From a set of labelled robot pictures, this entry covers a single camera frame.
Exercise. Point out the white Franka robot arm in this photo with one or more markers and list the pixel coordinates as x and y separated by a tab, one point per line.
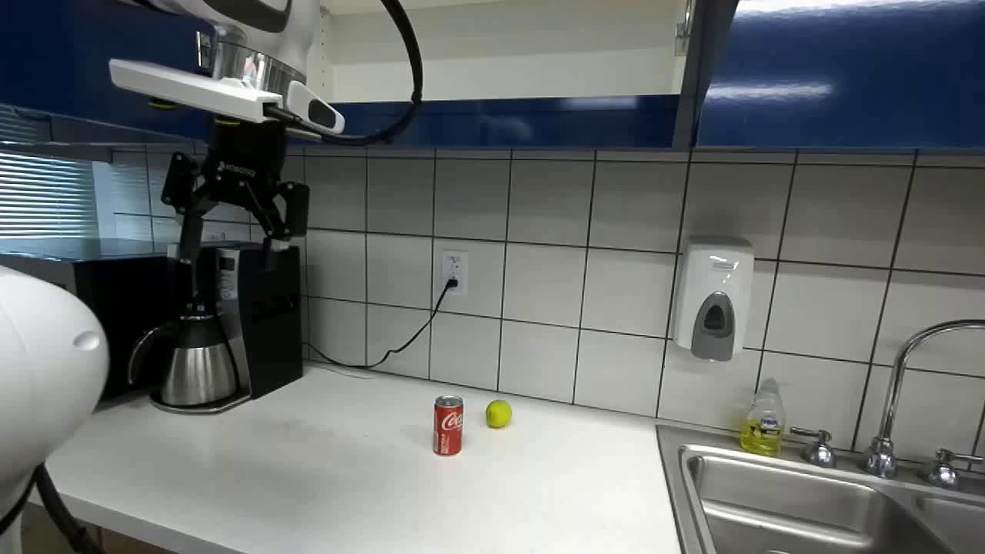
41	370

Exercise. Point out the white wall outlet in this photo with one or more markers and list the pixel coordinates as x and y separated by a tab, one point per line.
453	262

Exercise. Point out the red soda can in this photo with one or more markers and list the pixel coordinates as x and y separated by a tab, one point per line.
446	425

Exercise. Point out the steel coffee carafe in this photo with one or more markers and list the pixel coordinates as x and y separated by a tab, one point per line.
196	370

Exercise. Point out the open blue cabinet door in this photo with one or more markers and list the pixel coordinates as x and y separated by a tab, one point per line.
703	71

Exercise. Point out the open blue wall cabinet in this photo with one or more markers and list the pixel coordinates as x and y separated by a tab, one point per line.
511	71

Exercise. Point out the green lime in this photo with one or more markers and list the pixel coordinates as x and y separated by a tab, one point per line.
499	414

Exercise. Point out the closed blue wall cabinet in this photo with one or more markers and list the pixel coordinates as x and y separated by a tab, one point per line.
851	95

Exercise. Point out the black coffee maker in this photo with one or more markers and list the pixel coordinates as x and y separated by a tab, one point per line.
267	317

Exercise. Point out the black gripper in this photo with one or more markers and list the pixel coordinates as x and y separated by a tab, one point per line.
248	154

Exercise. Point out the metal cabinet hinge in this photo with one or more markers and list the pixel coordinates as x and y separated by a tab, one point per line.
684	30

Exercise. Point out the stainless steel sink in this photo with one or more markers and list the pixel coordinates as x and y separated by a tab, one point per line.
802	502

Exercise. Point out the yellow dish soap bottle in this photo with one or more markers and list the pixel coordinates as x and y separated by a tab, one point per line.
760	425

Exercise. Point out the black microwave oven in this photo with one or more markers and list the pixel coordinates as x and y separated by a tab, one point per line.
133	309

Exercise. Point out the white soap dispenser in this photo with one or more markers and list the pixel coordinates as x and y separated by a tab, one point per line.
713	289

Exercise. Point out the chrome faucet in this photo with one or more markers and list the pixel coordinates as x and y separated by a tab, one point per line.
894	402

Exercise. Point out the blue cabinet door panel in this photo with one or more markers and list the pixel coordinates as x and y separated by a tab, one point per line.
51	64

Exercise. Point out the white window blinds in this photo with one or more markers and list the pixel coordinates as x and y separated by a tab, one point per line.
47	203

